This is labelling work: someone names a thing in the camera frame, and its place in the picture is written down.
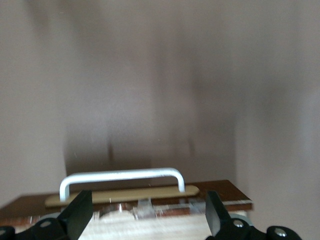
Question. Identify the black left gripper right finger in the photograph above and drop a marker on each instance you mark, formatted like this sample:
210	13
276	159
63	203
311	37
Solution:
220	220

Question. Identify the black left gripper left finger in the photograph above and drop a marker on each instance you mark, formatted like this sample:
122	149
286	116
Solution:
75	215

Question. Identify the dark brown wooden box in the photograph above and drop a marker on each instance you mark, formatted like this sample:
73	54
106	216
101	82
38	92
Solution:
150	193

